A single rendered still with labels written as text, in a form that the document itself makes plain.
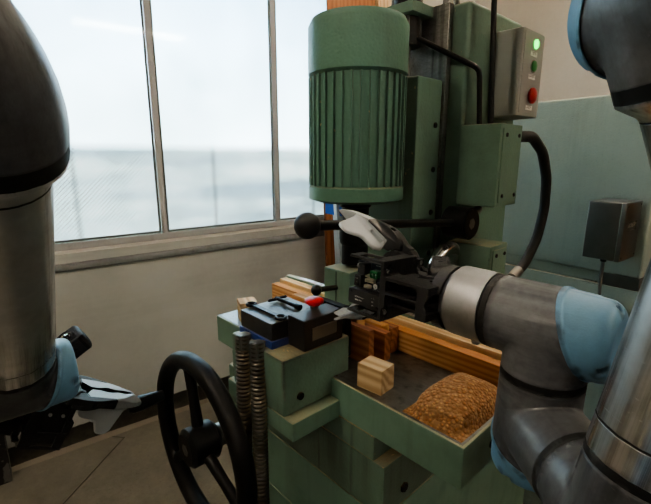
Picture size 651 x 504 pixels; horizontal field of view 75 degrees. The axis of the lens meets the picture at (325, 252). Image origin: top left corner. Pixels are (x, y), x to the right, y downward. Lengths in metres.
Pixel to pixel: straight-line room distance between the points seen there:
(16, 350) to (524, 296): 0.46
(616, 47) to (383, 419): 0.50
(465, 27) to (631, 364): 0.71
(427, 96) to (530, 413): 0.60
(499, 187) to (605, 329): 0.49
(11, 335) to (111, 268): 1.60
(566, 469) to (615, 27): 0.34
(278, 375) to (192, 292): 1.57
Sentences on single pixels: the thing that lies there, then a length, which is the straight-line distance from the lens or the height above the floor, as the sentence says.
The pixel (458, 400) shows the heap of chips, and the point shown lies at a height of 0.93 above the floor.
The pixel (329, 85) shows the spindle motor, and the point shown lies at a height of 1.36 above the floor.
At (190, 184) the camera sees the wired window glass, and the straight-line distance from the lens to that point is 2.17.
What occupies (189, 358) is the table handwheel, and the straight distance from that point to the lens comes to 0.67.
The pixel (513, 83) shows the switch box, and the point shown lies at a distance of 0.95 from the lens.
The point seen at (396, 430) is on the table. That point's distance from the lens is 0.64.
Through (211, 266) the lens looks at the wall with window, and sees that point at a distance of 2.18.
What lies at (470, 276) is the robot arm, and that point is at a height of 1.12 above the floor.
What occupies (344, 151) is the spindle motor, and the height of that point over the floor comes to 1.25.
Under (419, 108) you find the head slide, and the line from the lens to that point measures 0.84.
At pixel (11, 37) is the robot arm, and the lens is 0.30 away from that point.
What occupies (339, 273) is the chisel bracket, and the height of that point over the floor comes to 1.03.
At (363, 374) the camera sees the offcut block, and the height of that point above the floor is 0.92.
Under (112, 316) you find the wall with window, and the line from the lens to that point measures 2.10.
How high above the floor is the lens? 1.24
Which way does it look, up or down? 13 degrees down
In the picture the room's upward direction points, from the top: straight up
